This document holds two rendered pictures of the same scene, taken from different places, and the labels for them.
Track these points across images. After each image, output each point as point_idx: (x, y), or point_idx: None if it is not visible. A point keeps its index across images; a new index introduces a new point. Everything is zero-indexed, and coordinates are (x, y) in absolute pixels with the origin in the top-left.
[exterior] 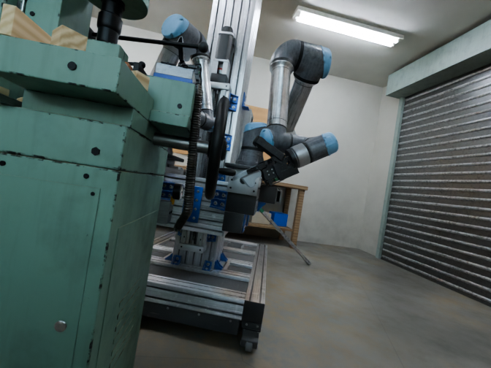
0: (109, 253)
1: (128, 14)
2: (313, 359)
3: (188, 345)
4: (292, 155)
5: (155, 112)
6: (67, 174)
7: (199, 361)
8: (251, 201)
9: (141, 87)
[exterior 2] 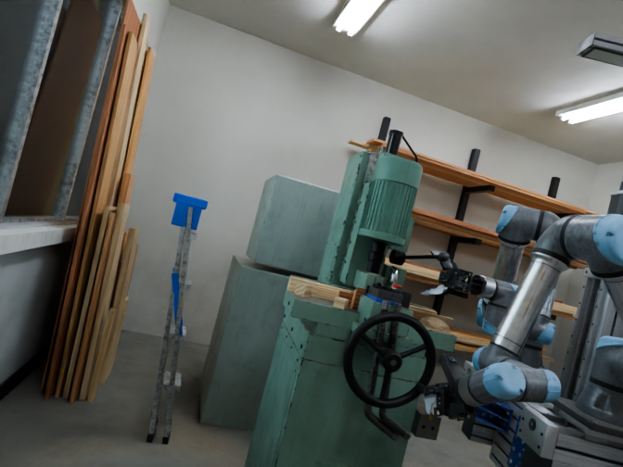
0: (293, 410)
1: (394, 245)
2: None
3: None
4: (455, 384)
5: (352, 323)
6: (296, 357)
7: None
8: (545, 466)
9: (328, 309)
